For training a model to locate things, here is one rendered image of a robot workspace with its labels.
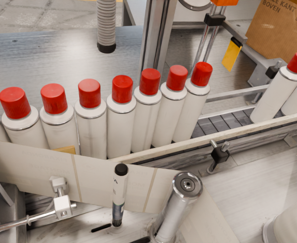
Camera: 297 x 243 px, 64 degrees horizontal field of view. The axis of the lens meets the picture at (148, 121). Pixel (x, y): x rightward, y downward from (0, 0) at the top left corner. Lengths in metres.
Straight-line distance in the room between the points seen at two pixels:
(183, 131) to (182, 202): 0.26
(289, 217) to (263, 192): 0.13
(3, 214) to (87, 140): 0.16
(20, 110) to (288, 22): 0.90
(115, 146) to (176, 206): 0.20
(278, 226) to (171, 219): 0.21
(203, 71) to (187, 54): 0.54
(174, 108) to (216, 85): 0.43
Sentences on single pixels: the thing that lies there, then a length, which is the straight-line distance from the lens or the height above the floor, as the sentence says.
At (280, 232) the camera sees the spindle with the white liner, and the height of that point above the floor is 0.93.
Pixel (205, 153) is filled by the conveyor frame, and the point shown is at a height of 0.87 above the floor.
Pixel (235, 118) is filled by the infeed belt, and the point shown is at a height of 0.88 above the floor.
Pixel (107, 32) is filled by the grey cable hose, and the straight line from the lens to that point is 0.44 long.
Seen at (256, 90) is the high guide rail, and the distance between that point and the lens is 0.68.
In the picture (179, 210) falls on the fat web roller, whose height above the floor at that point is 1.03.
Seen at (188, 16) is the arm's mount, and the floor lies 0.88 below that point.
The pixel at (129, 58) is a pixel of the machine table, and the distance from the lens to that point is 0.90.
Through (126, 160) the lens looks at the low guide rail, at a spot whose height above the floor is 0.91.
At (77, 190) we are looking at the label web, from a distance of 0.41.
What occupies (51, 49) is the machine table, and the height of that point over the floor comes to 0.83.
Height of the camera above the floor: 1.32
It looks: 47 degrees down
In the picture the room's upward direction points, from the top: 11 degrees clockwise
